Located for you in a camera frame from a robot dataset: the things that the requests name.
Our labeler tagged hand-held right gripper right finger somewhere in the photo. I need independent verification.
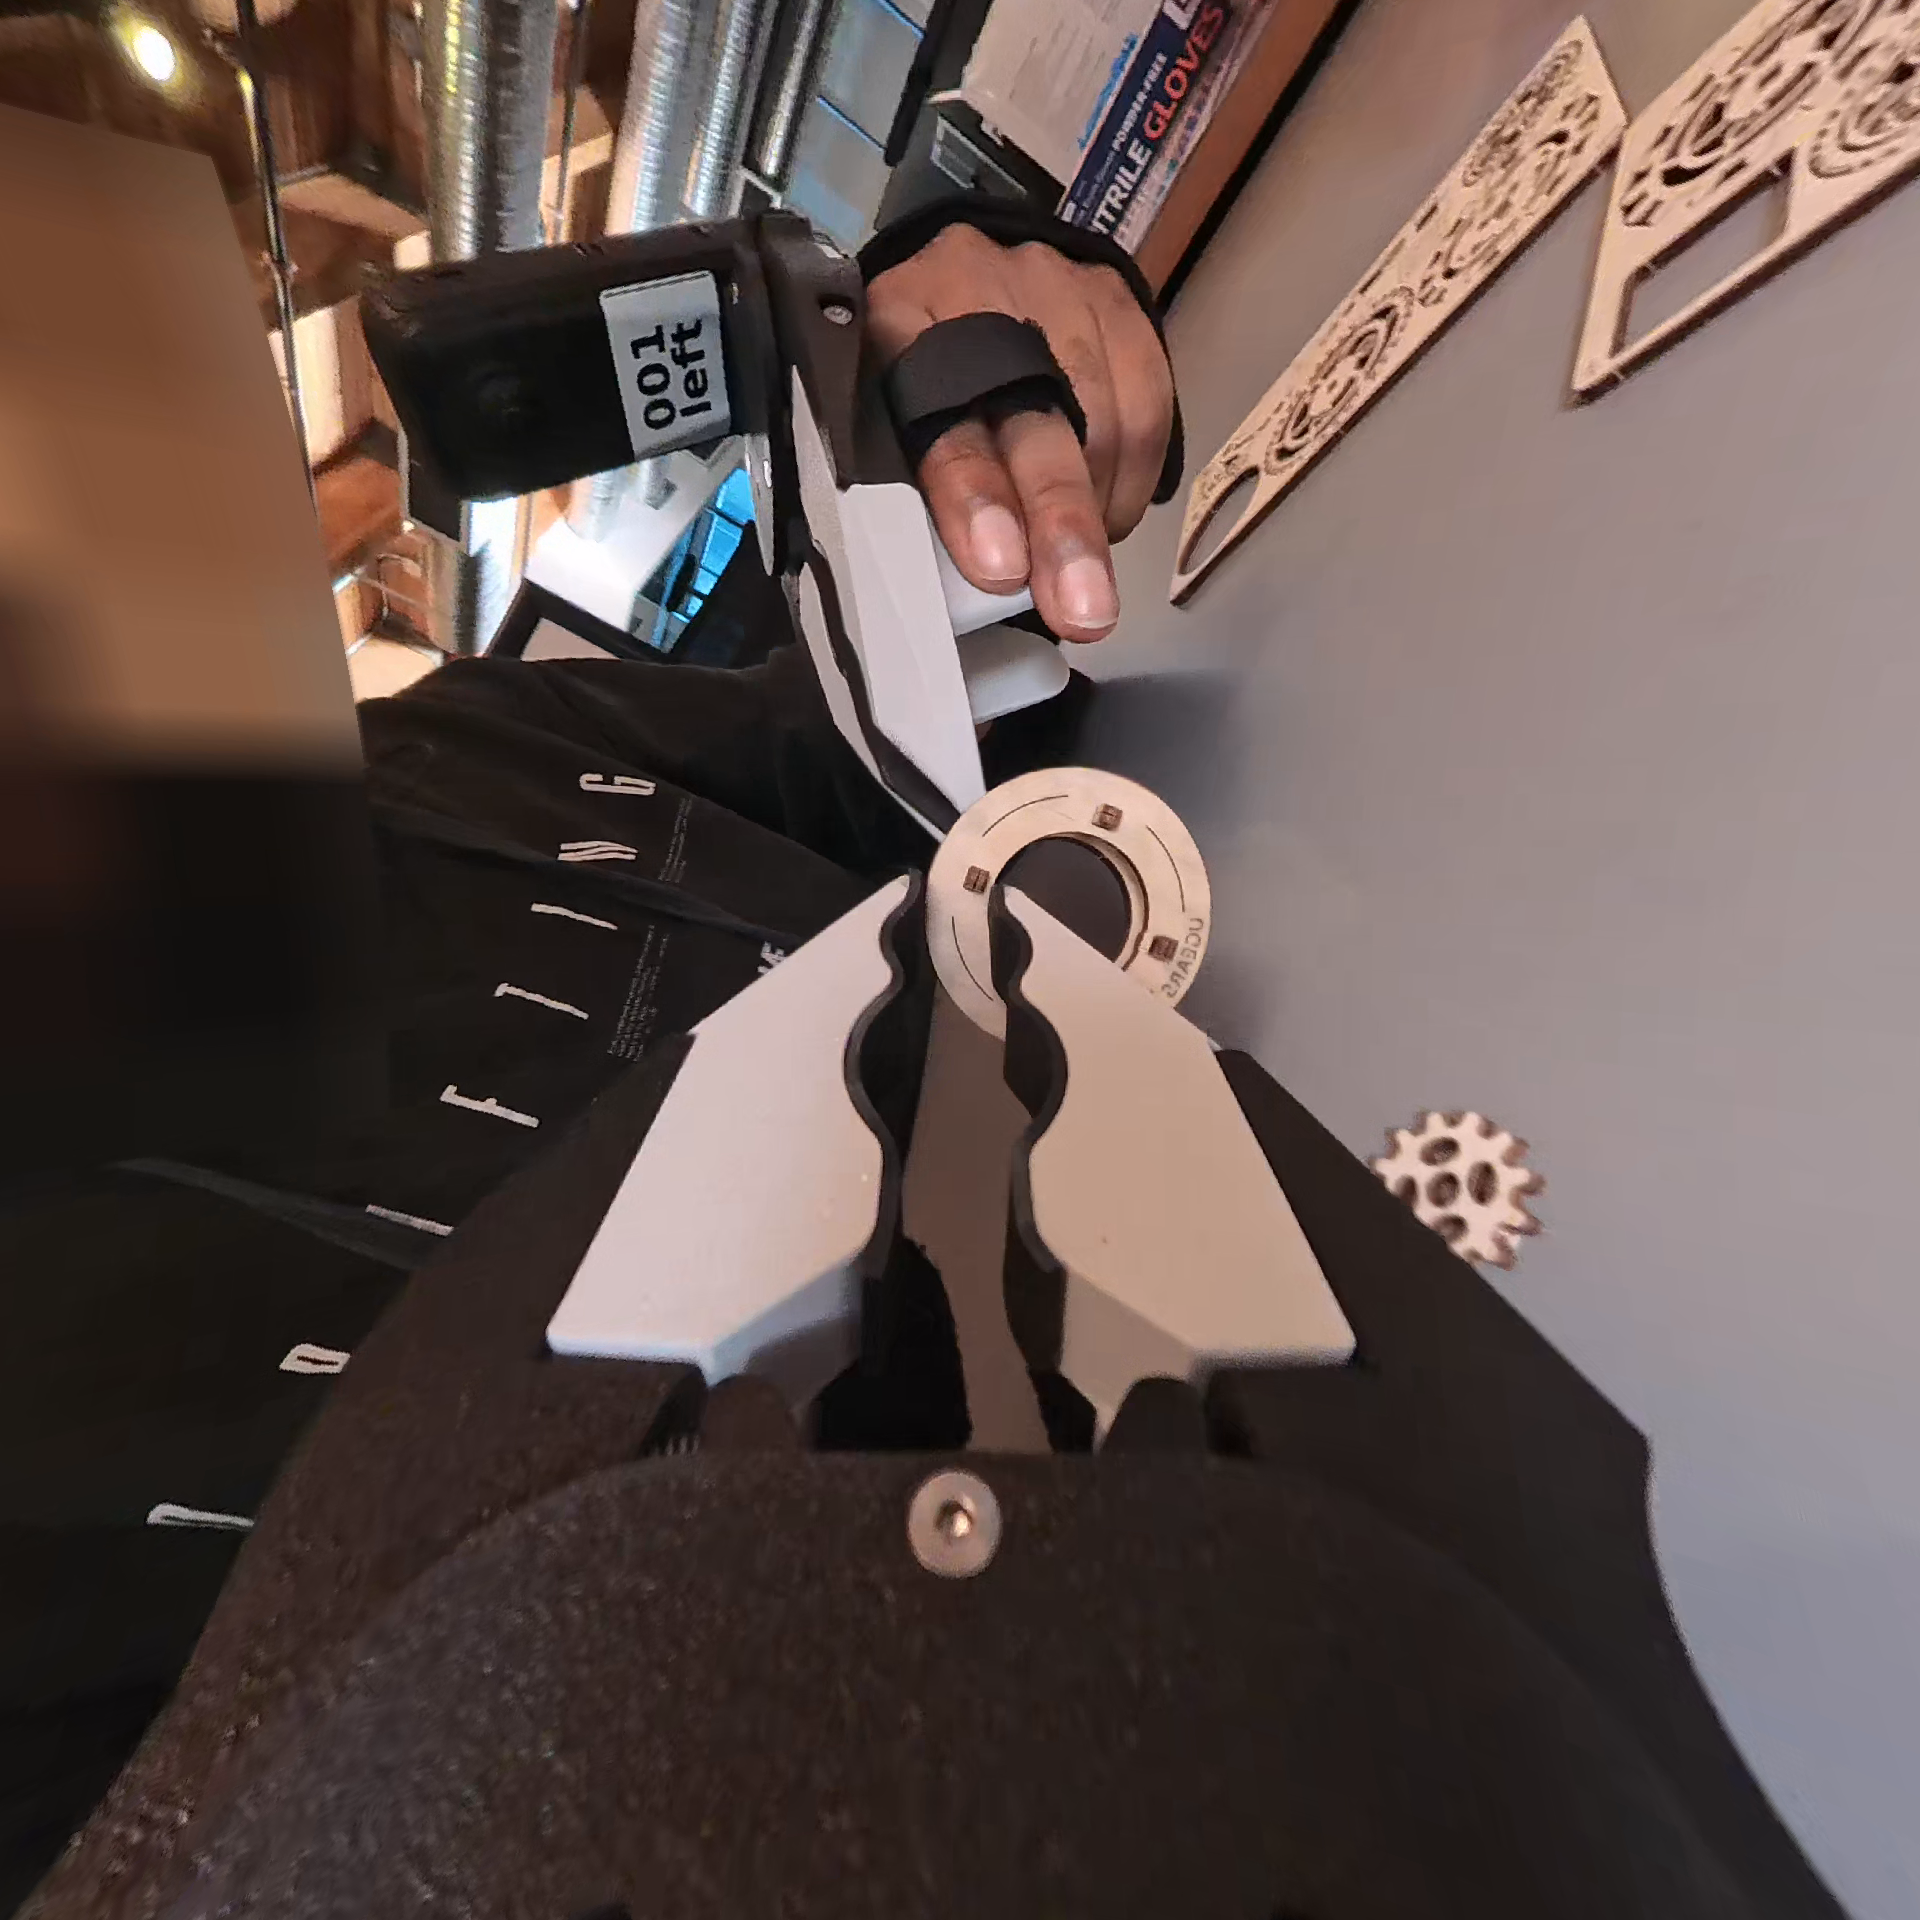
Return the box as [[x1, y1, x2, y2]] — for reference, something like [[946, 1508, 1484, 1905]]
[[997, 879, 1359, 1452]]

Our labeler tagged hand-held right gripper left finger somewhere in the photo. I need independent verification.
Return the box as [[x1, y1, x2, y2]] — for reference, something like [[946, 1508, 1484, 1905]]
[[542, 878, 923, 1407]]

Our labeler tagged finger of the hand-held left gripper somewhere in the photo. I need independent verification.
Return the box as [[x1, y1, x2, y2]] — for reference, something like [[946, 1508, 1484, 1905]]
[[778, 385, 962, 841], [829, 481, 995, 807]]

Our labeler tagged small wooden gear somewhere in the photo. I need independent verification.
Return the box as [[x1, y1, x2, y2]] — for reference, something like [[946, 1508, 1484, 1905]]
[[1371, 1108, 1550, 1278]]

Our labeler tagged wooden ring base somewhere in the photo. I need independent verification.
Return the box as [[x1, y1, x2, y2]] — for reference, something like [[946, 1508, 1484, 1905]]
[[924, 765, 1215, 1039]]

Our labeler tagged laser-cut wooden parts sheet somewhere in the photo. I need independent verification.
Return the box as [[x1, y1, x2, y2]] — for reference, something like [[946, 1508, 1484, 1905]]
[[1570, 0, 1920, 400], [1169, 18, 1628, 611]]

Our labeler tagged person's left forearm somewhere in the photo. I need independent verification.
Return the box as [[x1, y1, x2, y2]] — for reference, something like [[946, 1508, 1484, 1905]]
[[863, 184, 1187, 514]]

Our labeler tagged person's left hand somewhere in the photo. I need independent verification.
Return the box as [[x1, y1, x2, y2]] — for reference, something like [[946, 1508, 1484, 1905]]
[[863, 222, 1187, 649]]

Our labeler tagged white cardboard box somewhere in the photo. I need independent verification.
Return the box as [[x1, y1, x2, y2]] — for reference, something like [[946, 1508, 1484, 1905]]
[[955, 0, 1187, 168]]

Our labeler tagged blue glove box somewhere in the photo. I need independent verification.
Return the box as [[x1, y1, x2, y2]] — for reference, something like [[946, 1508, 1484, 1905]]
[[1049, 0, 1279, 254]]

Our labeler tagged wooden side table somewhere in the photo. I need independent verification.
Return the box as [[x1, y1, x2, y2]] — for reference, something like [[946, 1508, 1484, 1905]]
[[1152, 0, 1367, 302]]

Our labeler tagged silver ventilation duct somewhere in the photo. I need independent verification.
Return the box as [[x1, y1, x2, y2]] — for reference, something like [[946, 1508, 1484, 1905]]
[[412, 0, 538, 264], [604, 0, 842, 237]]

